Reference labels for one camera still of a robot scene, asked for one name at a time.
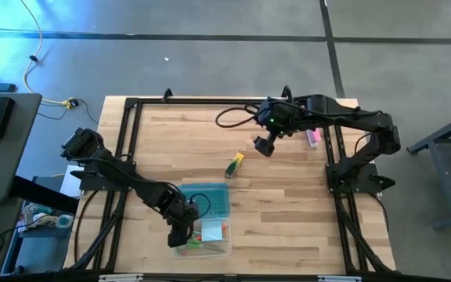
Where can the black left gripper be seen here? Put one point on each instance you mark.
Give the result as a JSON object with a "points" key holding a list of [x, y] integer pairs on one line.
{"points": [[184, 217]]}

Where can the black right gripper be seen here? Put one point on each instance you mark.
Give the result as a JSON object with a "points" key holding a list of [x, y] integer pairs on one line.
{"points": [[278, 117]]}

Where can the light blue sticky note pad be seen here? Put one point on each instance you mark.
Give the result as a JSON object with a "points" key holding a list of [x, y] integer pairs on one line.
{"points": [[211, 231]]}

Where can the yellow green highlighter marker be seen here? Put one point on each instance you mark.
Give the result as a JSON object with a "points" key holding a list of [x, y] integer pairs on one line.
{"points": [[234, 165]]}

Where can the clear pencil case teal lid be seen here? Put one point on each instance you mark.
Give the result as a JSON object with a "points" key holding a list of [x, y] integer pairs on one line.
{"points": [[217, 196]]}

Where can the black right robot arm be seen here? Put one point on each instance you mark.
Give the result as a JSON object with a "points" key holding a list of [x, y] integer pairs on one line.
{"points": [[351, 119]]}

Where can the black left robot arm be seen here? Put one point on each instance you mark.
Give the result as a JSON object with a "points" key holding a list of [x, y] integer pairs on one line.
{"points": [[143, 188]]}

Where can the pink white eraser block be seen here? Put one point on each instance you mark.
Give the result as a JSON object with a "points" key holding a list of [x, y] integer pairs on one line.
{"points": [[314, 137]]}

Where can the clear tape roll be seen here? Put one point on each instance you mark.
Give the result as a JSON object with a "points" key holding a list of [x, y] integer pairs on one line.
{"points": [[65, 221]]}

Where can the white paper sheet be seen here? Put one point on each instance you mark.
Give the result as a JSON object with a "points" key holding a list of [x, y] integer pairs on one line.
{"points": [[67, 185]]}

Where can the black desk support beam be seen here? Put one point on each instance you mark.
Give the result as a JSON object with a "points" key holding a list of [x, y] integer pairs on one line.
{"points": [[41, 194]]}

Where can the yellow power plug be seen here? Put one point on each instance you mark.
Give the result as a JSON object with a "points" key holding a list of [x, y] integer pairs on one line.
{"points": [[70, 103]]}

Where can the blue grey metal cart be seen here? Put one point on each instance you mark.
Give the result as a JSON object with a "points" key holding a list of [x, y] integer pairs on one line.
{"points": [[441, 164]]}

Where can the grey side desk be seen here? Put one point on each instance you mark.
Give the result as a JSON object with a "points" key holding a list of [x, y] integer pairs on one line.
{"points": [[10, 164]]}

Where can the black frame clamp bracket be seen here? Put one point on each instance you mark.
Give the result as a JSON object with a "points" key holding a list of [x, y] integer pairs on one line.
{"points": [[287, 92], [167, 95]]}

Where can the white table edge bracket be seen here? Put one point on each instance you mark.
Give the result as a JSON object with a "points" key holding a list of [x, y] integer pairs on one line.
{"points": [[339, 279], [120, 278]]}

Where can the black aluminium table frame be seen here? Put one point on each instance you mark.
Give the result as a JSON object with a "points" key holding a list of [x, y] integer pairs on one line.
{"points": [[194, 101]]}

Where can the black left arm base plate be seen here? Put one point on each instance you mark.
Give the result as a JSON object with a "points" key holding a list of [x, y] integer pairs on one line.
{"points": [[100, 185]]}

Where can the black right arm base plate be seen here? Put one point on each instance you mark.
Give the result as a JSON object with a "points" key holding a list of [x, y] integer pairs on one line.
{"points": [[366, 184]]}

